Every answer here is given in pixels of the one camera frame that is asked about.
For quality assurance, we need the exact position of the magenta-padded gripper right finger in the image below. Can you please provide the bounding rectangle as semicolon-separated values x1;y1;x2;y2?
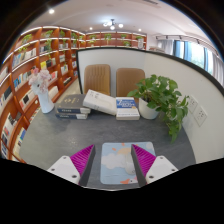
130;143;179;188

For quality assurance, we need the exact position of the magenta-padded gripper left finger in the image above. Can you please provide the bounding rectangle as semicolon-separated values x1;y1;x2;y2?
46;143;97;188

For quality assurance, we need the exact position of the pastel cloud print mouse pad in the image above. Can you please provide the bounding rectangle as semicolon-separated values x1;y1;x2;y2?
99;141;157;185

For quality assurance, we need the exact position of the thick dark hardcover book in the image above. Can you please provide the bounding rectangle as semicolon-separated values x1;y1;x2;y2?
54;111;89;120
54;93;92;115

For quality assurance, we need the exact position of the white plant pot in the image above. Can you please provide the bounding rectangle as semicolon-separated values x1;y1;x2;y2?
138;97;160;121

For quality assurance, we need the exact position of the white ceramic pitcher vase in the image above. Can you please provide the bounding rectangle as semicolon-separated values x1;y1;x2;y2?
36;89;55;115

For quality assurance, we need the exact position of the blue and white cover book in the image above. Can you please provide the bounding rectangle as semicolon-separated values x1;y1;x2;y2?
115;96;141;121

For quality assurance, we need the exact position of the thick white book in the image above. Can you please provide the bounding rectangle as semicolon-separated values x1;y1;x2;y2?
82;89;118;116

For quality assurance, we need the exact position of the green trailing pothos plant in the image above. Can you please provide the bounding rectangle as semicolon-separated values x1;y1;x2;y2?
126;74;190;145

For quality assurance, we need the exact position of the tan upholstered chair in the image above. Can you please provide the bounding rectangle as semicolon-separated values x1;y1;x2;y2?
83;63;112;97
115;67;146;98

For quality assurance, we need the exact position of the orange wooden bookshelf unit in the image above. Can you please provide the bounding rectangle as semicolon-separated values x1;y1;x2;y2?
0;25;148;163

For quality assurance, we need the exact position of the window with sheer curtains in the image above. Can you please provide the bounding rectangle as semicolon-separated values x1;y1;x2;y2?
156;34;224;78

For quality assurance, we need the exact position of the multi-bulb ceiling lamp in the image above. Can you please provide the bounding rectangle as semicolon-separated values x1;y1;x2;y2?
102;18;125;31

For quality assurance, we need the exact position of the white wall socket plate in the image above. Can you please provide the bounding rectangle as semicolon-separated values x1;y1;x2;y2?
187;95;199;114
193;104;208;128

